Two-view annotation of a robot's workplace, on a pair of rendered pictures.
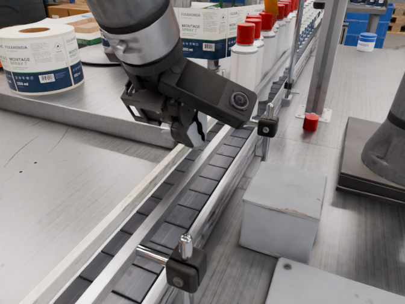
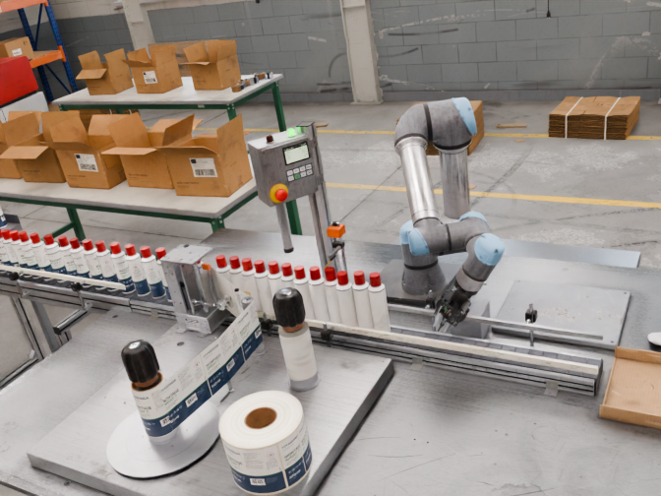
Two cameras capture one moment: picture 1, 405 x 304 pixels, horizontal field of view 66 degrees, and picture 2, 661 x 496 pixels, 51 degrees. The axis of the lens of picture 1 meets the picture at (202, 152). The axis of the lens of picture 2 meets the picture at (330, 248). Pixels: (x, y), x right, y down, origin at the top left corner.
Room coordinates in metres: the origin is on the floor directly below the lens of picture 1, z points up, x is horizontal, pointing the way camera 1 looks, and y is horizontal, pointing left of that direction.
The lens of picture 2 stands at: (0.46, 1.69, 2.07)
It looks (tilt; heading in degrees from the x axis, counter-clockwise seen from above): 26 degrees down; 278
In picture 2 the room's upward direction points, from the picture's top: 10 degrees counter-clockwise
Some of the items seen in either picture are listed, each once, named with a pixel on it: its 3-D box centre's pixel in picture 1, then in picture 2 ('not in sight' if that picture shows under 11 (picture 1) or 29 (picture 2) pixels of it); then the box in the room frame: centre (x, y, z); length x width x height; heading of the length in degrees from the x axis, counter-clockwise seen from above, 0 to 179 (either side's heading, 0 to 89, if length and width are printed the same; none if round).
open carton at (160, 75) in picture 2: not in sight; (152, 70); (2.73, -4.50, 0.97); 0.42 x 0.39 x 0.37; 63
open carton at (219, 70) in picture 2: not in sight; (210, 66); (2.13, -4.31, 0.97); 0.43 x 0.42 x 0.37; 62
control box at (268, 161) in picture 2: not in sight; (283, 167); (0.86, -0.27, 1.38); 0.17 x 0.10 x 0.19; 31
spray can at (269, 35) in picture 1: (261, 59); (334, 297); (0.75, -0.14, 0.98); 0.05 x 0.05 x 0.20
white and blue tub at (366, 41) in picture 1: (366, 41); not in sight; (1.47, -0.75, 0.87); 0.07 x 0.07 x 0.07
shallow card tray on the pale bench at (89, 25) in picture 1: (90, 25); not in sight; (2.20, 0.74, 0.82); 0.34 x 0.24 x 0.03; 161
